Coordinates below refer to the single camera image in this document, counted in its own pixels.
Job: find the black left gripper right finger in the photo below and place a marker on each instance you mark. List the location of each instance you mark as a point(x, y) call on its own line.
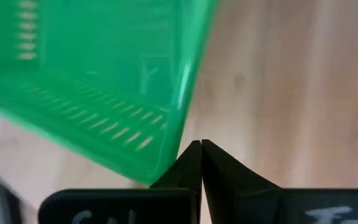
point(259, 205)

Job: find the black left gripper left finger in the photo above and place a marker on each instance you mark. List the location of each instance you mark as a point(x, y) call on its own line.
point(120, 207)

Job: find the green plastic slotted basket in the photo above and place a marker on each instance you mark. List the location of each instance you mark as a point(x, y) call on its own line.
point(89, 77)

